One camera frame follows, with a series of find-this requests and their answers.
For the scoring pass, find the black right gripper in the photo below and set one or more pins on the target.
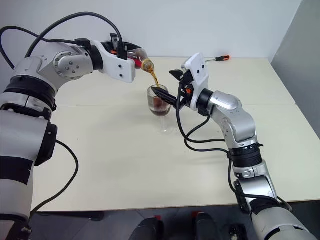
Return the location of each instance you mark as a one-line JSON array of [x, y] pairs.
[[186, 93]]

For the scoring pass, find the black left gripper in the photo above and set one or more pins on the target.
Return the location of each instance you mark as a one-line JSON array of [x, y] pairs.
[[107, 45]]

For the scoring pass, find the clear bottle with brown drink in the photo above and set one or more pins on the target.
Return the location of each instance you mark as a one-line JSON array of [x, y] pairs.
[[147, 65]]

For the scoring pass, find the clear wine glass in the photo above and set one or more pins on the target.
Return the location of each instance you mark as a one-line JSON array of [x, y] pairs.
[[161, 112]]

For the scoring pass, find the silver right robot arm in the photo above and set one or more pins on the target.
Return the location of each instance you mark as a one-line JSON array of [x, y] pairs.
[[230, 105]]

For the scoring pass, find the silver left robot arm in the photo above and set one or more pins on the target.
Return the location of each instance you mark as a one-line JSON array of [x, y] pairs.
[[67, 65]]

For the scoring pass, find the red and black screwdriver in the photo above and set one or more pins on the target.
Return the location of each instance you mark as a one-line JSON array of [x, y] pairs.
[[222, 58]]

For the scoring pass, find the dark rounded housing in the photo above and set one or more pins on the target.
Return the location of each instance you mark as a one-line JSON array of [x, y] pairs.
[[148, 230], [207, 227]]

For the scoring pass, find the small black studded block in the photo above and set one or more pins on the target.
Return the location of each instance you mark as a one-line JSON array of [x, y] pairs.
[[237, 231]]

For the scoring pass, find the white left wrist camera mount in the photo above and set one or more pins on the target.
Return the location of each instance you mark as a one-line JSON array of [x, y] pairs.
[[117, 67]]

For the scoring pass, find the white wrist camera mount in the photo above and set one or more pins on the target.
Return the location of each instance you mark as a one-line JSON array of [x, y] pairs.
[[117, 67], [200, 75]]

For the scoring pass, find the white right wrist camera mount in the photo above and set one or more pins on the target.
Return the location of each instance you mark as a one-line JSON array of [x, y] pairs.
[[200, 75]]

